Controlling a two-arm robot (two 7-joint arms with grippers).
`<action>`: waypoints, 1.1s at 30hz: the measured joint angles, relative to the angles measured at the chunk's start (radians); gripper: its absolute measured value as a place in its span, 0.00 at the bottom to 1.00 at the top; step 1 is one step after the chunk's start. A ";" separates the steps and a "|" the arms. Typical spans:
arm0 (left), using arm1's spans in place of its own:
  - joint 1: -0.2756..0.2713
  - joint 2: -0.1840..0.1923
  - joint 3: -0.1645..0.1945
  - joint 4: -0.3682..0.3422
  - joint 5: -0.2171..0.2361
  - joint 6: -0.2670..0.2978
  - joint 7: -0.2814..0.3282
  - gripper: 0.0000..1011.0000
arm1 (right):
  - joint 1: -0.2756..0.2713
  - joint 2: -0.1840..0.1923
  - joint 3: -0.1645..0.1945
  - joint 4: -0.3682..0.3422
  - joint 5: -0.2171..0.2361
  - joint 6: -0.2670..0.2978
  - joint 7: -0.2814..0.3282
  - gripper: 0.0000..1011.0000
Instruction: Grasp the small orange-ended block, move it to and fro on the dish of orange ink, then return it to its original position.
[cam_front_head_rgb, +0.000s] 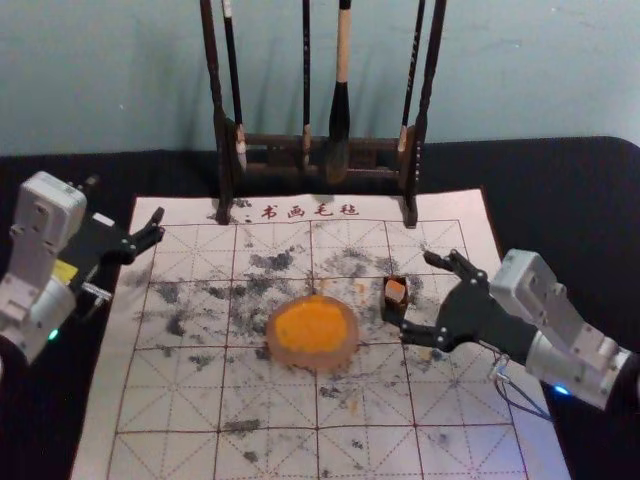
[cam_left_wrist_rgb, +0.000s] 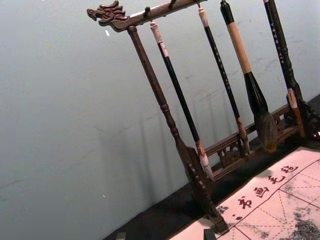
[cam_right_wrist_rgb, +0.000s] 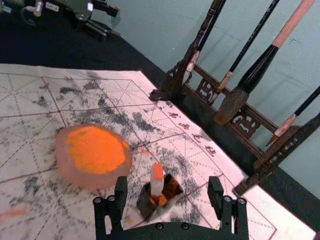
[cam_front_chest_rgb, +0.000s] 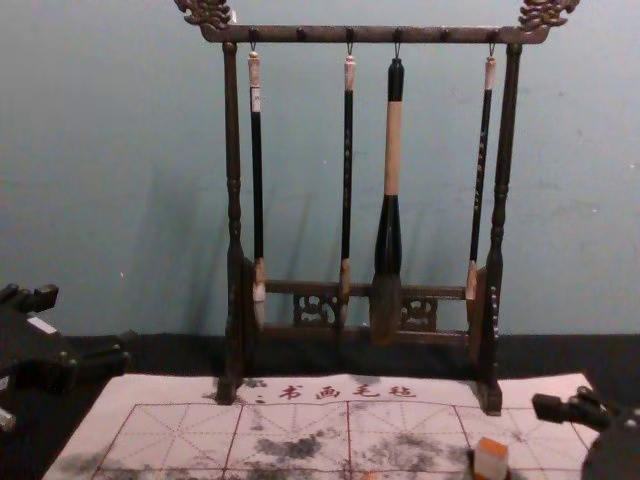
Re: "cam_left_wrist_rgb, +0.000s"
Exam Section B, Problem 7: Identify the slim black brush, amber ferrule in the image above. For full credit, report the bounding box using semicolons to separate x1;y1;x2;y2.
262;0;307;138

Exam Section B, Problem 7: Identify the large brush with tan handle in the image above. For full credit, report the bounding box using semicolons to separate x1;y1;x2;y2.
219;0;280;154

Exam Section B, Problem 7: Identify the white felt mat, red grid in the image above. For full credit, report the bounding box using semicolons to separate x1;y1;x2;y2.
174;145;320;240

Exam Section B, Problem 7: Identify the small black block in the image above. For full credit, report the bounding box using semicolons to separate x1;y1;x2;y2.
202;228;217;240

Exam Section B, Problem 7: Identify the slim black brush, white cap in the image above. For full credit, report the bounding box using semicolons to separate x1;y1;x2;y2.
197;6;251;156
149;21;215;181

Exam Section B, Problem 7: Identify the dark carved wooden brush rack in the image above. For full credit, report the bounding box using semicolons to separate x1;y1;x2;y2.
86;0;320;235

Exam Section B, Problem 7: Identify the black table cloth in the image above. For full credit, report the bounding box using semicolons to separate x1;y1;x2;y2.
101;93;320;240

